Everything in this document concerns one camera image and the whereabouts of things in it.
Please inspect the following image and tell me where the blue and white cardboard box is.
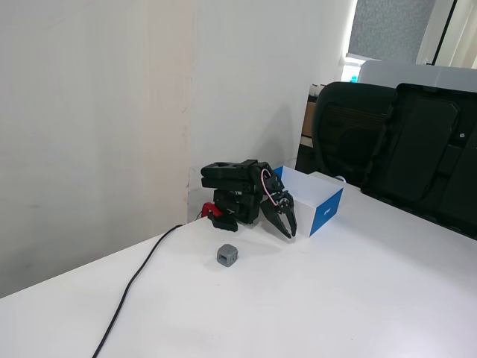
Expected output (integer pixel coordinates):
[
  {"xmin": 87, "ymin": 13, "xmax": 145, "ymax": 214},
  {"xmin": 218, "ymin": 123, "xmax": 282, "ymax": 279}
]
[{"xmin": 273, "ymin": 166, "xmax": 344, "ymax": 238}]

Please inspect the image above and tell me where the red and black table clamp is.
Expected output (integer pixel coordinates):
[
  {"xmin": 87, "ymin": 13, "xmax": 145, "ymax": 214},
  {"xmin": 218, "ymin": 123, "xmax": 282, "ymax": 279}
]
[{"xmin": 198, "ymin": 201, "xmax": 239, "ymax": 233}]

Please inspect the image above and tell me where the black office chair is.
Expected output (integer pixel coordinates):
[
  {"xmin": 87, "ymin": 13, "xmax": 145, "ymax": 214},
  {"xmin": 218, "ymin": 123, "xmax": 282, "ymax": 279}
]
[{"xmin": 295, "ymin": 81, "xmax": 397, "ymax": 189}]

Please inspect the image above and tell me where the white and red servo wire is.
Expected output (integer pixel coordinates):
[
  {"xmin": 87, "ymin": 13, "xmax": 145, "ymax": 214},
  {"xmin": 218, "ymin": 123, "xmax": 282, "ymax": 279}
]
[{"xmin": 259, "ymin": 169, "xmax": 281, "ymax": 207}]

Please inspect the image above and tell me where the white panel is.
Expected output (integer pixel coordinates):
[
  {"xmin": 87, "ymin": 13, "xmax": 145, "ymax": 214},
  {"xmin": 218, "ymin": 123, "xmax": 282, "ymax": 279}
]
[{"xmin": 357, "ymin": 59, "xmax": 477, "ymax": 94}]

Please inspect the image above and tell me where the brown cardboard box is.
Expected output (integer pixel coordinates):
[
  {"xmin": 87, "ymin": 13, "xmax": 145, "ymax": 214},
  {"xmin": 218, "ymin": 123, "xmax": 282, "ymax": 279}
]
[{"xmin": 300, "ymin": 82, "xmax": 326, "ymax": 148}]

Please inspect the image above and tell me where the gray window blind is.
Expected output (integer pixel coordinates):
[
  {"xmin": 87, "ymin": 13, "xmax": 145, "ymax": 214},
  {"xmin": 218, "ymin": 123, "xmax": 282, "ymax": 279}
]
[{"xmin": 346, "ymin": 0, "xmax": 437, "ymax": 64}]

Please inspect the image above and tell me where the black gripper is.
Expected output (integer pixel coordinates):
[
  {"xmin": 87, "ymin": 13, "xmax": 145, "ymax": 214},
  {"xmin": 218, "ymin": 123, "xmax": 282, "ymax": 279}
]
[{"xmin": 260, "ymin": 189, "xmax": 299, "ymax": 240}]

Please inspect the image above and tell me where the gray block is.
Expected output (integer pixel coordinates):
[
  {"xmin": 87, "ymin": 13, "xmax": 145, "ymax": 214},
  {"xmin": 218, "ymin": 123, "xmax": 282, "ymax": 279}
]
[{"xmin": 215, "ymin": 243, "xmax": 239, "ymax": 269}]

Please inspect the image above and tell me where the black power cable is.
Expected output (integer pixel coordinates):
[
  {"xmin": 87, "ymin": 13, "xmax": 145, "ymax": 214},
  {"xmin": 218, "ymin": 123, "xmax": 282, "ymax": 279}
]
[{"xmin": 91, "ymin": 223, "xmax": 184, "ymax": 358}]

